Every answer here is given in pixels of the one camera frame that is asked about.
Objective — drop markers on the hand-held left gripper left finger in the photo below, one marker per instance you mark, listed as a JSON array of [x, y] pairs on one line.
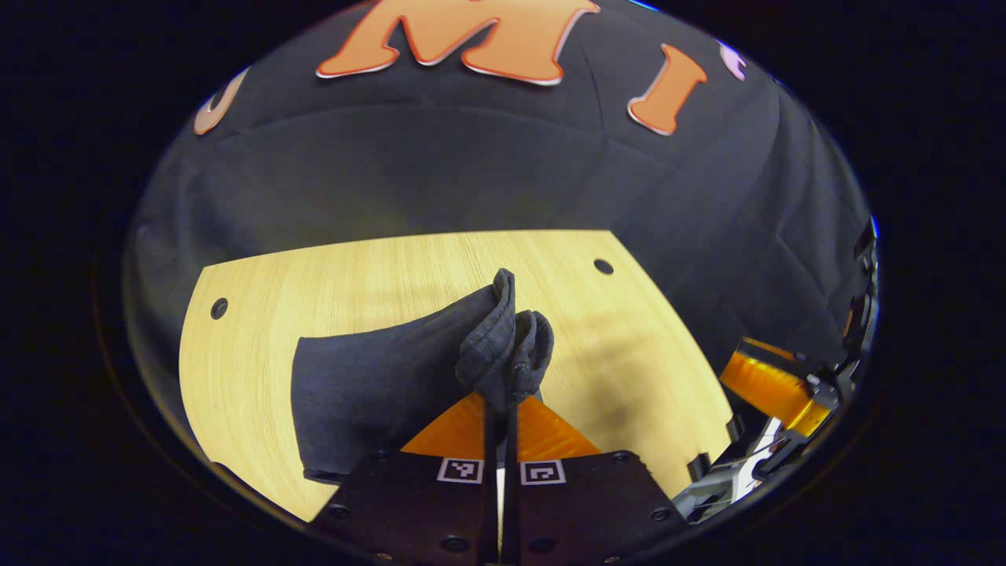
[[409, 503]]

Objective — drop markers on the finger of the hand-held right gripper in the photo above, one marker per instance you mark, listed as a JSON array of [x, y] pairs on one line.
[[770, 385]]

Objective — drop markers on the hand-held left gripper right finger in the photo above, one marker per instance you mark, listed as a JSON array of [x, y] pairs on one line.
[[589, 503]]

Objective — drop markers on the black jeans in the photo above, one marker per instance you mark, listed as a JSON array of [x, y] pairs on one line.
[[377, 377]]

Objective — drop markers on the dark equipment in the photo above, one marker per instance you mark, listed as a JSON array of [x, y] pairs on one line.
[[860, 314]]

